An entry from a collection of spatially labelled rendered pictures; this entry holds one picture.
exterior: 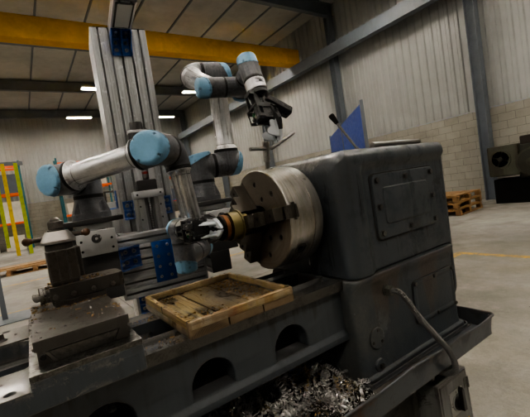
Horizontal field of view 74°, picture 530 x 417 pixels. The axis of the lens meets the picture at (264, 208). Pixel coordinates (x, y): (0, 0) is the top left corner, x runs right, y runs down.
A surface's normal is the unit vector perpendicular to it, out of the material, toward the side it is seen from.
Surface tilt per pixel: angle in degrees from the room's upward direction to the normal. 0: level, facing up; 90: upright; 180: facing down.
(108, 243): 90
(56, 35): 90
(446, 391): 88
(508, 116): 90
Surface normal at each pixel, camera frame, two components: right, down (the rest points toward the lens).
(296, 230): 0.58, 0.18
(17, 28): 0.56, -0.04
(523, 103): -0.81, 0.15
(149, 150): -0.11, 0.06
